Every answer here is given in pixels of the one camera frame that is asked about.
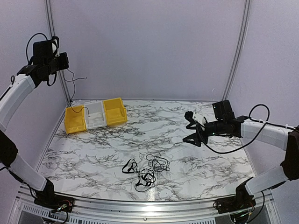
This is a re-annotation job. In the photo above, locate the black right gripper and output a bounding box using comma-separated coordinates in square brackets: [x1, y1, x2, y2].
[183, 119, 226, 147]

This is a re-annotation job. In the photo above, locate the thin black cable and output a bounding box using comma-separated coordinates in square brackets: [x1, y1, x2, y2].
[63, 69, 92, 117]

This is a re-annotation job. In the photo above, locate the thick black cable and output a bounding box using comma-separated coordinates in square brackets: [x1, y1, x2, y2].
[121, 158, 157, 193]

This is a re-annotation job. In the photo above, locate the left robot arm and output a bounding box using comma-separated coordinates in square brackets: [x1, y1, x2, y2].
[0, 36, 69, 208]

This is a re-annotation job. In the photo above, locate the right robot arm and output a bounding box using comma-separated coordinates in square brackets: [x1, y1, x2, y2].
[183, 112, 299, 209]

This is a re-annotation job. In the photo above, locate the yellow bin left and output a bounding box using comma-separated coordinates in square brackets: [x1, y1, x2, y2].
[64, 105, 87, 134]

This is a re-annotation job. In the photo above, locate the yellow bin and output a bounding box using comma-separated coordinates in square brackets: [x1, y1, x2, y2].
[103, 98, 128, 126]
[64, 105, 87, 134]

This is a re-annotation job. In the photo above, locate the yellow bin right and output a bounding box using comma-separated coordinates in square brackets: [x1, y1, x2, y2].
[103, 98, 128, 126]

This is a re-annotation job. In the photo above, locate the white translucent bin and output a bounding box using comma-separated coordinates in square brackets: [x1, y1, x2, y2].
[84, 101, 107, 130]

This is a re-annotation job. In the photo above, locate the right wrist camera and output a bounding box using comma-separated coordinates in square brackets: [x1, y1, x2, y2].
[185, 111, 207, 125]

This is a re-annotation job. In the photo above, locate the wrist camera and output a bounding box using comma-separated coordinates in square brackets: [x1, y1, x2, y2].
[185, 111, 207, 125]
[50, 39, 60, 57]

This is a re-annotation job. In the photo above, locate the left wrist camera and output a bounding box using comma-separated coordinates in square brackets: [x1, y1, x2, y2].
[50, 39, 60, 57]

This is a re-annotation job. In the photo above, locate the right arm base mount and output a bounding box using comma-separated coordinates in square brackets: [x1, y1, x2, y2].
[213, 194, 256, 214]

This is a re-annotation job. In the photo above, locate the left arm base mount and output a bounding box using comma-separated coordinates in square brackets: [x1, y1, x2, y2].
[34, 191, 74, 212]

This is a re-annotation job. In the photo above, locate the aluminium front rail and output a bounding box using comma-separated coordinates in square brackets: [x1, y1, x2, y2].
[8, 186, 281, 224]

